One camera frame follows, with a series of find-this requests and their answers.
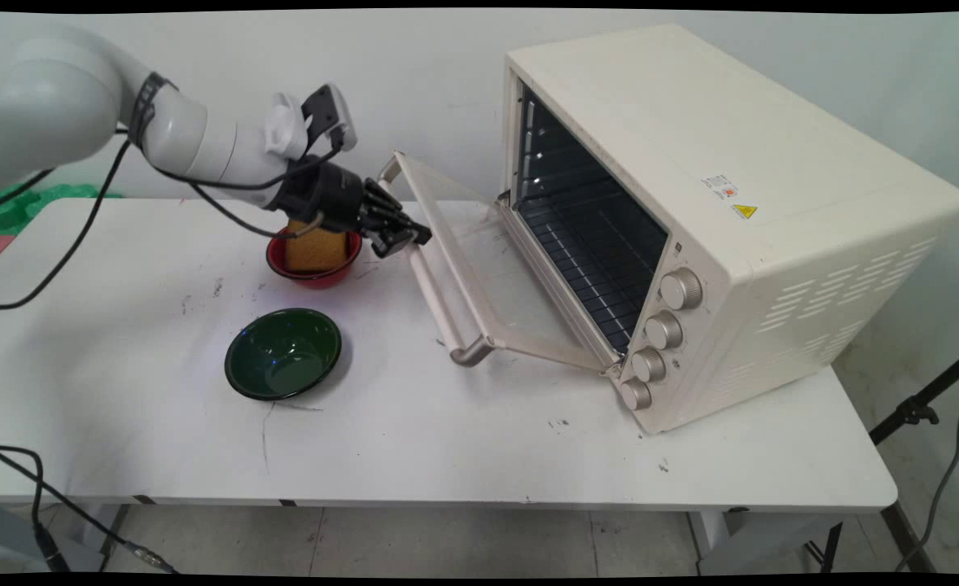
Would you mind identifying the dark green bowl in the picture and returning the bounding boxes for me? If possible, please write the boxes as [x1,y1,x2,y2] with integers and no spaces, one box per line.
[224,307,344,402]

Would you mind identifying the long black arm cable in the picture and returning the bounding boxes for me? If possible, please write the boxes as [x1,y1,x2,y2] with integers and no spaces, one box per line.
[0,122,345,311]

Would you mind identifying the grey table leg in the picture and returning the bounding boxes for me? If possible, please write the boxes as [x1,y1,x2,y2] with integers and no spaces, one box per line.
[0,500,132,574]

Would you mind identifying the brown bread slice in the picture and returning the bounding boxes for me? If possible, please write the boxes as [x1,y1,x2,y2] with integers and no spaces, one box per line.
[285,216,349,274]

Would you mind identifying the white table leg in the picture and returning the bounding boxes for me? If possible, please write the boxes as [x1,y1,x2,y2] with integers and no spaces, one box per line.
[685,508,845,575]

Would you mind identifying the black cable with beige plug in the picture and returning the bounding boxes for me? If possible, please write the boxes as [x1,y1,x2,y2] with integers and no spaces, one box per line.
[188,181,326,240]

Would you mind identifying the green objects at table edge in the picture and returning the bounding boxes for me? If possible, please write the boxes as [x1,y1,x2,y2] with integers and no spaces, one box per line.
[0,182,124,238]

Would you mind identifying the black tripod stand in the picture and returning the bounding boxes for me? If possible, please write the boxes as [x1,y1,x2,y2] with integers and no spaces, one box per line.
[820,348,959,575]

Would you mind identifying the glass oven door with handle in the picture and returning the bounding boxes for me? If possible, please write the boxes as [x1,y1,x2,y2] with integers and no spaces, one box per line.
[377,150,620,377]

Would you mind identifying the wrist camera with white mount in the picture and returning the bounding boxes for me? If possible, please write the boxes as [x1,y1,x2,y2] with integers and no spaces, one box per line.
[263,83,359,161]

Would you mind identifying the silver oven knob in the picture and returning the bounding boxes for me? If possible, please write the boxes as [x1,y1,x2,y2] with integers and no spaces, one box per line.
[619,377,654,412]
[643,311,685,352]
[659,269,705,312]
[630,346,668,384]

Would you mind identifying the black cables with connectors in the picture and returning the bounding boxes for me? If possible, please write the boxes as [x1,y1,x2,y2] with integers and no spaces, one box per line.
[0,443,181,575]

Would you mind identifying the wire oven rack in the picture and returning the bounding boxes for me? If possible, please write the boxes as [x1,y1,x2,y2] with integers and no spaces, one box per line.
[519,189,669,352]

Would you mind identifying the cream toaster oven body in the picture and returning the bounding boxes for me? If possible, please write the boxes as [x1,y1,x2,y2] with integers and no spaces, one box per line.
[499,23,959,436]

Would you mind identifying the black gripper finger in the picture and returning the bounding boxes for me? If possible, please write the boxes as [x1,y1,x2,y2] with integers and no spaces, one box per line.
[363,179,434,247]
[362,218,417,260]

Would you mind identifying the black strap on arm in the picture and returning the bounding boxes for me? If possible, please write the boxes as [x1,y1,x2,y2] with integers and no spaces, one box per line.
[127,72,179,149]

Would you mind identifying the grey hanging cable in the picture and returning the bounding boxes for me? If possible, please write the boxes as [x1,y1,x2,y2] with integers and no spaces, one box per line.
[895,370,959,572]

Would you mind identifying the red bowl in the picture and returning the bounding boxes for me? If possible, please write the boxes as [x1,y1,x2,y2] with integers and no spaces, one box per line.
[265,226,365,291]

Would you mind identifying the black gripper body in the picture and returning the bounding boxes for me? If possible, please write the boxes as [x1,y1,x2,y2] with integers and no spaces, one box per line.
[265,158,376,238]

